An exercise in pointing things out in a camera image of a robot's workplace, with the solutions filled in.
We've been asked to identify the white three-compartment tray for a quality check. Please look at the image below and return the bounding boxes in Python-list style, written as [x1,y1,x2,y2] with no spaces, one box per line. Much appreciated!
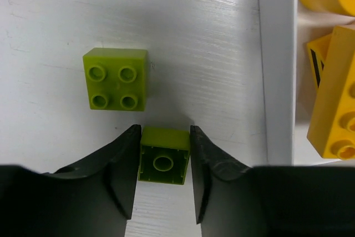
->
[258,0,354,165]

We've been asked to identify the yellow 2x4 lego brick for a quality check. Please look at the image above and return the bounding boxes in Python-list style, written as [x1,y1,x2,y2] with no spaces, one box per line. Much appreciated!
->
[307,24,354,160]

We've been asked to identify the green 2x2 lego upright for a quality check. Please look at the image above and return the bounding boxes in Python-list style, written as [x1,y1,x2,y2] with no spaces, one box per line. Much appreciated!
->
[83,48,148,112]

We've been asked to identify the yellow sloped printed lego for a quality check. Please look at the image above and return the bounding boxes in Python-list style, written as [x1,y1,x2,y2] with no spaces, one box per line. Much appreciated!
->
[306,34,332,90]

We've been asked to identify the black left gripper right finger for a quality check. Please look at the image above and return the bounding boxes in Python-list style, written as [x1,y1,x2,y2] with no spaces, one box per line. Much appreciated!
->
[190,125,354,236]

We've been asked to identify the green 2x2 lego upturned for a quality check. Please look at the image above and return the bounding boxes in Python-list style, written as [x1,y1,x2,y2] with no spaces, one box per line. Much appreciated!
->
[138,127,190,185]

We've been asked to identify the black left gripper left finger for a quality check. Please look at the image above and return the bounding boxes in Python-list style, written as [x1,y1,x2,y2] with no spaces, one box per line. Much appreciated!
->
[1,124,141,236]

